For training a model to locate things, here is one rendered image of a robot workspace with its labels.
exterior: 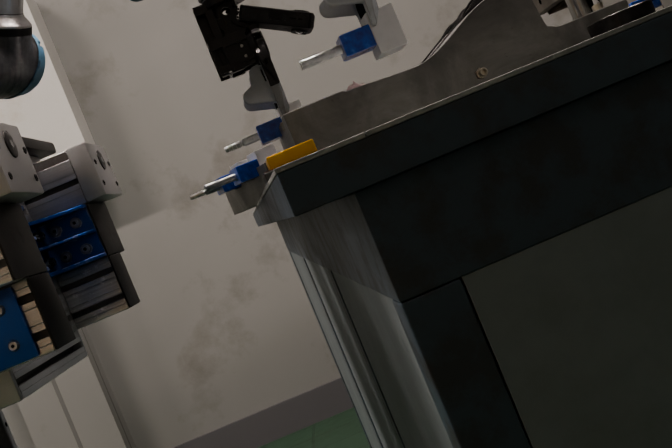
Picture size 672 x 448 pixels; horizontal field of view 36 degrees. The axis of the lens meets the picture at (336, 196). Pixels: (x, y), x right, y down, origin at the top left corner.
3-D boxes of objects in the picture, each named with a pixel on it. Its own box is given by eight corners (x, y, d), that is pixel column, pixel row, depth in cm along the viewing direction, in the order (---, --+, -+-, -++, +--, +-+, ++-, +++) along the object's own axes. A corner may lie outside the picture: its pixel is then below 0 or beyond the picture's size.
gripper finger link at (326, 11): (331, 47, 134) (305, -21, 132) (372, 30, 135) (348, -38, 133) (335, 48, 131) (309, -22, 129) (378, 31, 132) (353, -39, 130)
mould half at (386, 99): (308, 176, 138) (269, 83, 137) (298, 185, 163) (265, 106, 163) (642, 38, 142) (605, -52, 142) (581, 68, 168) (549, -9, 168)
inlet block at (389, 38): (310, 83, 125) (292, 42, 125) (307, 88, 130) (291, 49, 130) (408, 43, 127) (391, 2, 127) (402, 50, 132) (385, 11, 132)
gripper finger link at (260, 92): (257, 132, 153) (234, 79, 155) (294, 117, 154) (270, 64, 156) (255, 126, 150) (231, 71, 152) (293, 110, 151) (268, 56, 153)
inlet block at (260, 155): (215, 201, 167) (202, 170, 167) (207, 205, 171) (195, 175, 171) (285, 173, 172) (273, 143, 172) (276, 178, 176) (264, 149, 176)
